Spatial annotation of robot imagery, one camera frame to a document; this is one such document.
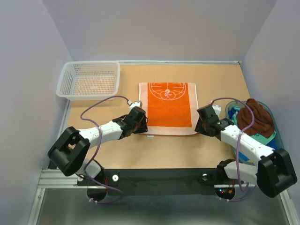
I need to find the blue towel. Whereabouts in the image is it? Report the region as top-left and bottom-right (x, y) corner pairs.
(228, 106), (241, 125)

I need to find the teal plastic tub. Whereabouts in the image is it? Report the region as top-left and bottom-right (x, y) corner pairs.
(225, 101), (284, 150)

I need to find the white perforated plastic basket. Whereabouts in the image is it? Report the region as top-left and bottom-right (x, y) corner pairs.
(56, 61), (120, 101)

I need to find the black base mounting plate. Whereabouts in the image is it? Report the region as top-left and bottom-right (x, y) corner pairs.
(77, 167), (244, 202)

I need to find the orange Doraemon towel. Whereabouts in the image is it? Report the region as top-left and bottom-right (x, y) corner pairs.
(139, 82), (199, 136)

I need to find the brown towel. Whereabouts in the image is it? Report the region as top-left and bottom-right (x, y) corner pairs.
(237, 98), (275, 138)

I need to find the aluminium frame rail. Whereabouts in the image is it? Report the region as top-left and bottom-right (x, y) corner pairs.
(27, 101), (300, 225)

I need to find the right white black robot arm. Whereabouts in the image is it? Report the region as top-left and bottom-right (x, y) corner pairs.
(195, 105), (298, 198)

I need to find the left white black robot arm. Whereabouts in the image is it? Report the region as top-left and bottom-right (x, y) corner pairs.
(47, 106), (147, 185)

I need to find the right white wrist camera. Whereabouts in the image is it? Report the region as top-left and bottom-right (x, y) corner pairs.
(210, 101), (222, 117)

